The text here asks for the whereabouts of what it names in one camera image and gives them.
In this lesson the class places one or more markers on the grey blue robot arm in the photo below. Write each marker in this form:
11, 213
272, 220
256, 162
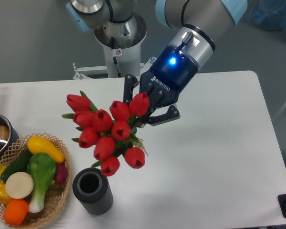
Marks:
200, 24

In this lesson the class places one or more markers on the purple red radish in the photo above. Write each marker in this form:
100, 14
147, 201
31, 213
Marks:
61, 174

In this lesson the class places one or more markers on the red tulip bouquet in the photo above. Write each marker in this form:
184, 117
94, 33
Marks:
112, 133

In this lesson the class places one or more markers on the yellow squash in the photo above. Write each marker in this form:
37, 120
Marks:
38, 144

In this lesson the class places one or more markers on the dark grey ribbed vase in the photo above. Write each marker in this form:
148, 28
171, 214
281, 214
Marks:
93, 191

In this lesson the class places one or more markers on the green cucumber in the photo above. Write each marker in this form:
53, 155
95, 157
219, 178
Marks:
19, 164

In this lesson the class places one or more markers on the yellow bell pepper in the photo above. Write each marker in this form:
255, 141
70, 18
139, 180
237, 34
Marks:
4, 197

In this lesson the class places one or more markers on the blue plastic bag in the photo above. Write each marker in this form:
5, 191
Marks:
269, 15

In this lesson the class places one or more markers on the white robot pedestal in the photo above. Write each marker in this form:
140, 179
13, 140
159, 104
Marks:
121, 44

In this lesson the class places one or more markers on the woven wicker basket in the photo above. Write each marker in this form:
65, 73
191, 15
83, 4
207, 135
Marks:
55, 196

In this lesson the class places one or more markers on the beige round disc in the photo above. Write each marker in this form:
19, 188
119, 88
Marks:
19, 185

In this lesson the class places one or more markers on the orange fruit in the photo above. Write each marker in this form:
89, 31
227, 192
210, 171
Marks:
15, 212

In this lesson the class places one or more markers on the green bok choy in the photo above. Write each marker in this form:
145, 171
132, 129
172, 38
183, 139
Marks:
42, 169

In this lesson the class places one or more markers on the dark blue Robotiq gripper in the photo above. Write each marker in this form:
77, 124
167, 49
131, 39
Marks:
163, 82

